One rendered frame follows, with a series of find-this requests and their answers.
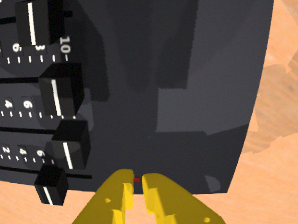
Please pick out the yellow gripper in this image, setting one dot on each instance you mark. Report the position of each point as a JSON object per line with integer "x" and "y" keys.
{"x": 168, "y": 201}

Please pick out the black lighting desk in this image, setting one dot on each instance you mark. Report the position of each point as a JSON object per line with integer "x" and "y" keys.
{"x": 156, "y": 86}

